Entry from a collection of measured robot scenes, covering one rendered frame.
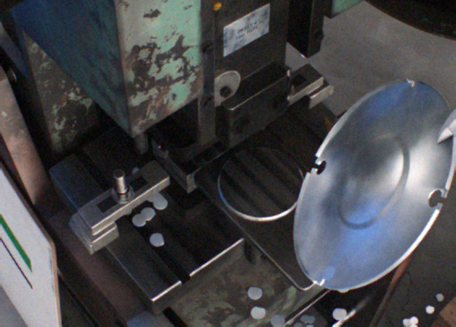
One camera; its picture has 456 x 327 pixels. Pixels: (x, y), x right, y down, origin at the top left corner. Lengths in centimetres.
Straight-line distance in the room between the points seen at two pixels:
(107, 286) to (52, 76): 35
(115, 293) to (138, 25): 61
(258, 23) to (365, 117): 21
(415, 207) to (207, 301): 43
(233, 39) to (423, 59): 157
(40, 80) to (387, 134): 52
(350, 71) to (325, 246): 141
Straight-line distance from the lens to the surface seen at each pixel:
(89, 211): 112
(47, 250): 133
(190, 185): 113
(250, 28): 90
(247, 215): 107
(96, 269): 122
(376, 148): 94
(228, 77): 91
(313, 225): 99
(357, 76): 230
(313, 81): 126
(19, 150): 128
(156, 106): 79
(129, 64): 72
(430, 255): 199
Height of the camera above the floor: 170
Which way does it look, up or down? 55 degrees down
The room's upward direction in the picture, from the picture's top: straight up
